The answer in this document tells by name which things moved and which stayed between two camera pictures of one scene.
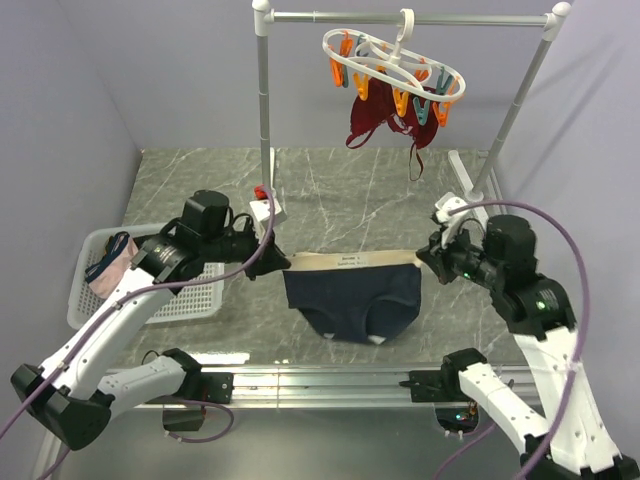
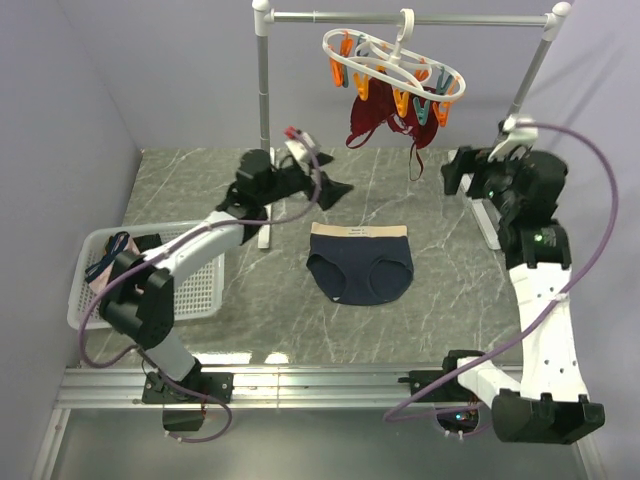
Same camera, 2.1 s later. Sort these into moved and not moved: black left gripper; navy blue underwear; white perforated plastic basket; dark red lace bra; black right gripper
Moved: black right gripper; navy blue underwear; black left gripper
Not moved: white perforated plastic basket; dark red lace bra
